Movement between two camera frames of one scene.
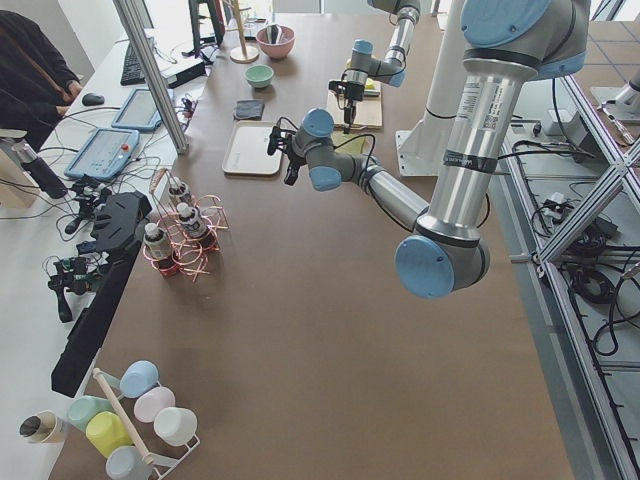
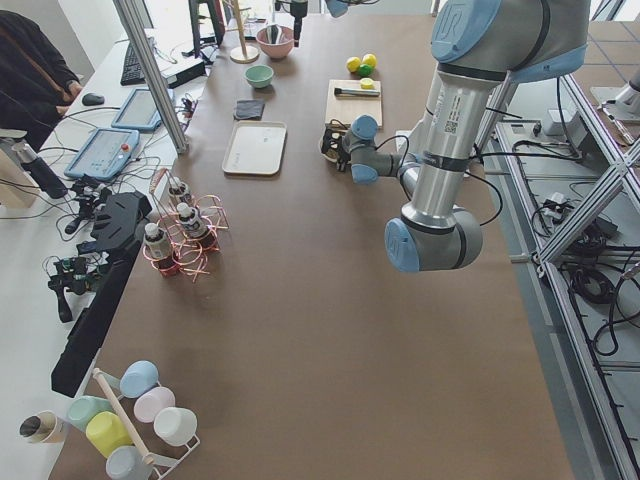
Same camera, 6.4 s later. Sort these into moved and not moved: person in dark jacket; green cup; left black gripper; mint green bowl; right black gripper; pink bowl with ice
Moved: right black gripper; left black gripper
Not moved: green cup; pink bowl with ice; person in dark jacket; mint green bowl
